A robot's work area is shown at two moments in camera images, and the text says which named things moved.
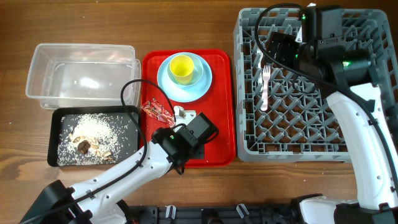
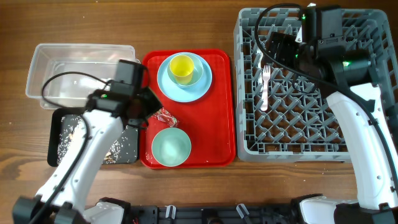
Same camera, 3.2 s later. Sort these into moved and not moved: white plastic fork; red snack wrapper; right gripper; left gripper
Moved: left gripper
Not moved: red snack wrapper; right gripper; white plastic fork
